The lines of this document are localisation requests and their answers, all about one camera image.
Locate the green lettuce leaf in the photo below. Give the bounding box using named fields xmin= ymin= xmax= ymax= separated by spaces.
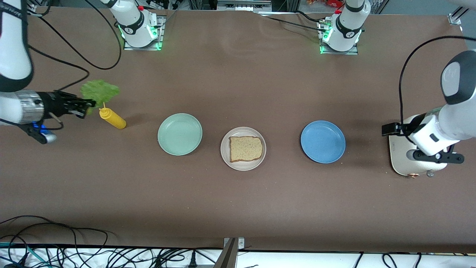
xmin=81 ymin=79 xmax=120 ymax=115

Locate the yellow mustard squeeze bottle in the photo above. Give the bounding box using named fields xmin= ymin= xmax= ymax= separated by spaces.
xmin=99 ymin=102 xmax=127 ymax=130

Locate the brown bread slice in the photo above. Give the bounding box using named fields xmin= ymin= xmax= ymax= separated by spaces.
xmin=229 ymin=136 xmax=263 ymax=163

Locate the blue plate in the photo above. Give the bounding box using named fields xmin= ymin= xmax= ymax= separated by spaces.
xmin=300 ymin=120 xmax=346 ymax=164

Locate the mint green plate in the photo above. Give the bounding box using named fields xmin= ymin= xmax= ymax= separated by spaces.
xmin=158 ymin=113 xmax=203 ymax=156

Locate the beige plate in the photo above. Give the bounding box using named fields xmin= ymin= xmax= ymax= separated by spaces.
xmin=221 ymin=127 xmax=267 ymax=171

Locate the cream white toaster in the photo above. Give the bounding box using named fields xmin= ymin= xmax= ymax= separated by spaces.
xmin=389 ymin=114 xmax=448 ymax=178

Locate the red snack packet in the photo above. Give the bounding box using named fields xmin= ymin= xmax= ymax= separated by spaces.
xmin=307 ymin=0 xmax=344 ymax=9

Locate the brown table cover sheet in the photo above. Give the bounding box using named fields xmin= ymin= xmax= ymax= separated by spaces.
xmin=0 ymin=7 xmax=476 ymax=253

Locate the grey device box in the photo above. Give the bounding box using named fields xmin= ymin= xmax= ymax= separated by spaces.
xmin=217 ymin=0 xmax=272 ymax=12

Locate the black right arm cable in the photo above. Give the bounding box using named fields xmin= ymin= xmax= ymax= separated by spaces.
xmin=22 ymin=0 xmax=122 ymax=131

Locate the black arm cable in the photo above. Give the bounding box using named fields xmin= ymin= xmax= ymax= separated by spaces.
xmin=22 ymin=0 xmax=122 ymax=131
xmin=399 ymin=35 xmax=476 ymax=146

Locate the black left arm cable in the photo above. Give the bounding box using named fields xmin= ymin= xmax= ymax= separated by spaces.
xmin=399 ymin=35 xmax=476 ymax=146

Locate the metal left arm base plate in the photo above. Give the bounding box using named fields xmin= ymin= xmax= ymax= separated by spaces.
xmin=318 ymin=19 xmax=359 ymax=55

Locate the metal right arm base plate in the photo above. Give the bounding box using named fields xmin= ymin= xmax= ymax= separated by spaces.
xmin=123 ymin=15 xmax=165 ymax=51

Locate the black looped floor cable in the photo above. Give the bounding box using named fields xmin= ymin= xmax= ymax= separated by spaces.
xmin=0 ymin=215 xmax=108 ymax=257

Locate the aluminium frame rail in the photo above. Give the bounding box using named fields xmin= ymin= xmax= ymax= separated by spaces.
xmin=448 ymin=0 xmax=476 ymax=26

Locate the black base power cable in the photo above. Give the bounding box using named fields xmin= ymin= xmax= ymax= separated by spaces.
xmin=257 ymin=13 xmax=325 ymax=32
xmin=294 ymin=10 xmax=322 ymax=23

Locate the teal floor cable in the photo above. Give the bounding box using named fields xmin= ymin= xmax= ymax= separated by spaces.
xmin=0 ymin=242 xmax=49 ymax=268

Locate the grey metal table bracket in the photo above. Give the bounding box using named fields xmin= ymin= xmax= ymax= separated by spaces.
xmin=214 ymin=237 xmax=245 ymax=268

